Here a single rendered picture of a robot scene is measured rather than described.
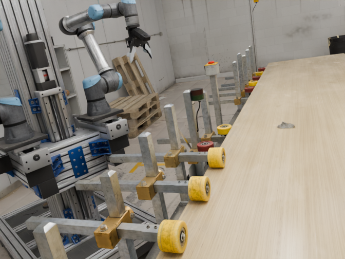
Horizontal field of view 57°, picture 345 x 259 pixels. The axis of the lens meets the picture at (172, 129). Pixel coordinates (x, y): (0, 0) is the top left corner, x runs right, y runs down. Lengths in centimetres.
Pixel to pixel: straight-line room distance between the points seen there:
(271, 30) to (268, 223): 839
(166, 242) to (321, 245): 37
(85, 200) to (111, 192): 131
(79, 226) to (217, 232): 39
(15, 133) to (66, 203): 64
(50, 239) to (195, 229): 41
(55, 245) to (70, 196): 142
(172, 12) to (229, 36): 176
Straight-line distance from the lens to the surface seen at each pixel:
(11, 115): 183
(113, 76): 210
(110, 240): 90
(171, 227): 83
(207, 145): 152
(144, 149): 110
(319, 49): 926
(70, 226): 102
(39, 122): 207
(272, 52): 921
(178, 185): 106
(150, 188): 108
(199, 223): 97
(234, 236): 90
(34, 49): 198
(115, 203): 92
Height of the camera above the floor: 144
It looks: 17 degrees down
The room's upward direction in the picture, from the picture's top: 10 degrees counter-clockwise
